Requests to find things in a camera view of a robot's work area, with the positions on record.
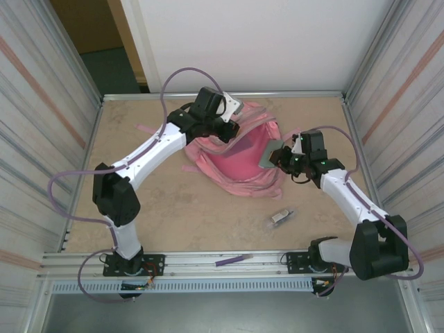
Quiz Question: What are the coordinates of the tan wooden door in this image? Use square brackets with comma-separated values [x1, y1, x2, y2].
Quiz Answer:
[105, 0, 150, 94]

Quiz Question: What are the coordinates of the white door frame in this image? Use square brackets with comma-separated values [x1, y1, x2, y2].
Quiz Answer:
[119, 0, 162, 94]

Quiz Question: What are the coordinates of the small wired circuit board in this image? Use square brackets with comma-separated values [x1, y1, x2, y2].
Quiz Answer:
[311, 277, 336, 289]
[120, 280, 156, 291]

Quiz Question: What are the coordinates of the grey slotted cable duct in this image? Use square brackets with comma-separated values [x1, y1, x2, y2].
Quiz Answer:
[51, 279, 315, 294]

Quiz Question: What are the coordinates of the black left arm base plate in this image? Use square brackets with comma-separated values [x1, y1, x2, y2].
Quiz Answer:
[103, 253, 166, 278]

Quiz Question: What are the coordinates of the long aluminium mounting rail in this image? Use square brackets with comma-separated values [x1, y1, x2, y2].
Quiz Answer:
[40, 250, 416, 280]

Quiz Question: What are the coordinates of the pink student backpack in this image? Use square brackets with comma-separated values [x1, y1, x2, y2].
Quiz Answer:
[136, 100, 287, 201]

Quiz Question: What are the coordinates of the purple pen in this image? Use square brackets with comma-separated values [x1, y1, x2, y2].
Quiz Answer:
[214, 253, 251, 267]

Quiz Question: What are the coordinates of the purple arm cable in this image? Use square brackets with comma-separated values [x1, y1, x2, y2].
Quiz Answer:
[47, 67, 223, 305]
[311, 126, 425, 298]

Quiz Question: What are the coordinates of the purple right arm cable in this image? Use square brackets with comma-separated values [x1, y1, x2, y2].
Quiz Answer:
[311, 126, 425, 298]

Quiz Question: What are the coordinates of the aluminium table edge rail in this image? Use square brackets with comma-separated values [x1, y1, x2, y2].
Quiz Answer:
[341, 96, 396, 249]
[101, 90, 348, 102]
[61, 98, 105, 253]

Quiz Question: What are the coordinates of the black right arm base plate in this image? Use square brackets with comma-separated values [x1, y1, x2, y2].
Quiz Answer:
[284, 251, 349, 275]

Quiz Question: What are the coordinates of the grey metal base panel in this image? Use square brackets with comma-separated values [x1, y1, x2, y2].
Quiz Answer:
[34, 277, 417, 333]

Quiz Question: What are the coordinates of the green wallet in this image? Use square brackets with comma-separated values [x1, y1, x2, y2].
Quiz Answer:
[258, 139, 286, 170]

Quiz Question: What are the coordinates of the clear plastic stationery packet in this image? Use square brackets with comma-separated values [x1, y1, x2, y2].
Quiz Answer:
[268, 207, 298, 230]

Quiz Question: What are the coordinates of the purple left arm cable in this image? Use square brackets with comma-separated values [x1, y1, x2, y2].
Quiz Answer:
[47, 67, 223, 305]

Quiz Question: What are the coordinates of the aluminium frame post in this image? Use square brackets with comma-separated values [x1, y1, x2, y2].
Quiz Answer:
[345, 0, 407, 96]
[41, 0, 105, 101]

